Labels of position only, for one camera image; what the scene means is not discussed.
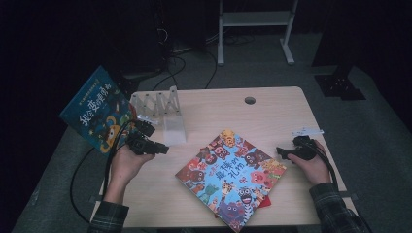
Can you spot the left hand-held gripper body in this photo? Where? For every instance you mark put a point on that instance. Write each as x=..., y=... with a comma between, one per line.
x=140, y=144

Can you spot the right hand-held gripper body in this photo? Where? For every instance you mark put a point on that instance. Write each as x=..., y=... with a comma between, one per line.
x=306, y=150

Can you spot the white expandable book stand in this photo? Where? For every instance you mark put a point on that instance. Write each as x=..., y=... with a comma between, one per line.
x=174, y=131

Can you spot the red picture book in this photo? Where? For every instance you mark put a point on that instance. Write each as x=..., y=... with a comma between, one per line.
x=265, y=202

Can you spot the dark blue monster picture book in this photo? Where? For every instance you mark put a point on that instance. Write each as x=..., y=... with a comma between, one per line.
x=94, y=110

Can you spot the light blue animals picture book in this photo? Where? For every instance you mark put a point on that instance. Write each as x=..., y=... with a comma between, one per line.
x=231, y=176

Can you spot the person's right hand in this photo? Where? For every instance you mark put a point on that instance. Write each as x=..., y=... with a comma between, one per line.
x=319, y=170

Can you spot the person's left hand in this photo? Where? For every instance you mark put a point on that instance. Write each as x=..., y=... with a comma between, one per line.
x=126, y=168

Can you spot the grey tape strip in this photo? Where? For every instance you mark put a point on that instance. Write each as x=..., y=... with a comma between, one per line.
x=94, y=199
x=351, y=195

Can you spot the black stand base plate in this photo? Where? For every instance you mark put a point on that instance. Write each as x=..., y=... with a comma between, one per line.
x=128, y=85
x=338, y=85

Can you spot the white metal stand frame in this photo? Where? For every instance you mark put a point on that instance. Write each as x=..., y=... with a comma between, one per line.
x=256, y=18

